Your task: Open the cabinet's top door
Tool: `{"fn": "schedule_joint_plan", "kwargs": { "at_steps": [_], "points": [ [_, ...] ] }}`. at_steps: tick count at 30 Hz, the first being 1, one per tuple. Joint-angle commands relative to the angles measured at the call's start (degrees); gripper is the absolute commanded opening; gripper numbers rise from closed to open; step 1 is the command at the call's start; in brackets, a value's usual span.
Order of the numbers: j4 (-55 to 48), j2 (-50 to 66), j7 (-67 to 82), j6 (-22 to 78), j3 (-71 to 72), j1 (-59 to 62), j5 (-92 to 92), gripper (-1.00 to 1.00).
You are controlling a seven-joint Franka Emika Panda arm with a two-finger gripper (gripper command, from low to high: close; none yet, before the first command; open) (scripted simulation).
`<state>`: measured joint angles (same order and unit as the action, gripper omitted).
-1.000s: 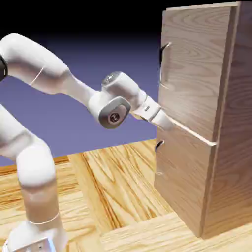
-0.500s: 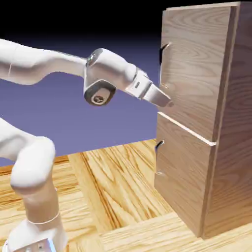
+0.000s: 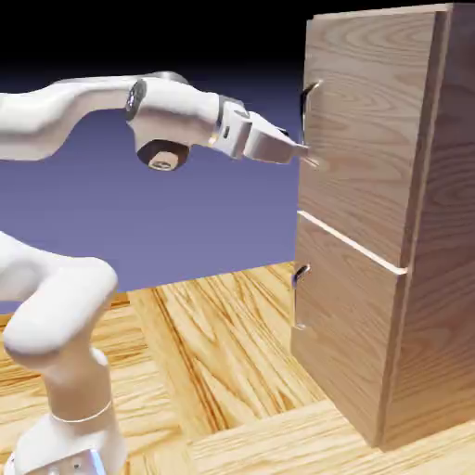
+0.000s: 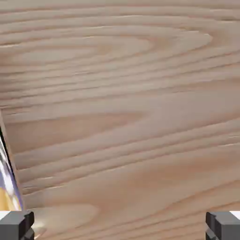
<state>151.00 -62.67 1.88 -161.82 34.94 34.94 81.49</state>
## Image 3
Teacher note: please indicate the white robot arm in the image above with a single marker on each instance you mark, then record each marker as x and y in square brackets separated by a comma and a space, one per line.
[74, 304]

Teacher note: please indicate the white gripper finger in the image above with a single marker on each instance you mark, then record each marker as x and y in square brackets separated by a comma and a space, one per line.
[301, 149]

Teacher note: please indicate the light wood cabinet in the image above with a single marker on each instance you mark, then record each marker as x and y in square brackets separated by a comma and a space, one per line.
[438, 259]

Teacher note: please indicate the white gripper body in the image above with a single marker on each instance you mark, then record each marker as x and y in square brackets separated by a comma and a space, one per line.
[265, 143]

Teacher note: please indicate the tall light wood door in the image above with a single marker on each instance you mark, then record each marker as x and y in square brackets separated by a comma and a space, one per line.
[367, 141]

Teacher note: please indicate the short light wood door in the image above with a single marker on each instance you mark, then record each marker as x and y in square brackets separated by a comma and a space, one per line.
[345, 319]

